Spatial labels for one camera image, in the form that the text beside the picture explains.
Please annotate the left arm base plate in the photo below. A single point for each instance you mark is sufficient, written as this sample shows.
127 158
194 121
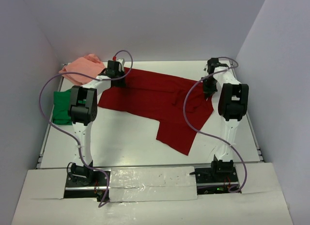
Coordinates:
96 179

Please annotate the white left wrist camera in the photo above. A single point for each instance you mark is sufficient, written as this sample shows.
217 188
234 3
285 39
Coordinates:
120 60

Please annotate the pink t-shirt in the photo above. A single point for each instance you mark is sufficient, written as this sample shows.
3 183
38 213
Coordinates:
89 65

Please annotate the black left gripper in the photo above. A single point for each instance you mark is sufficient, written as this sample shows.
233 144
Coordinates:
122 83

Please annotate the green t-shirt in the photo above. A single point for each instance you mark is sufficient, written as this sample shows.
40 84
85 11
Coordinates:
60 111

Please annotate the red t-shirt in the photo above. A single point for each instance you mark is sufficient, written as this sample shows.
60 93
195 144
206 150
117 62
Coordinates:
170 100

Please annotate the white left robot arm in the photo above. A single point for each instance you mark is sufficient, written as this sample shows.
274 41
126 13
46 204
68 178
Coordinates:
83 105

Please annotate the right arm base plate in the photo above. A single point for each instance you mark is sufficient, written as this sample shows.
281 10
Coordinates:
219 178

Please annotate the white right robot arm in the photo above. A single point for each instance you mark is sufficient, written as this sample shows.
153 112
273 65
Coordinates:
232 104

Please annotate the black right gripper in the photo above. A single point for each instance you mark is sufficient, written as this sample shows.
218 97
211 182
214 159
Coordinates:
208 92

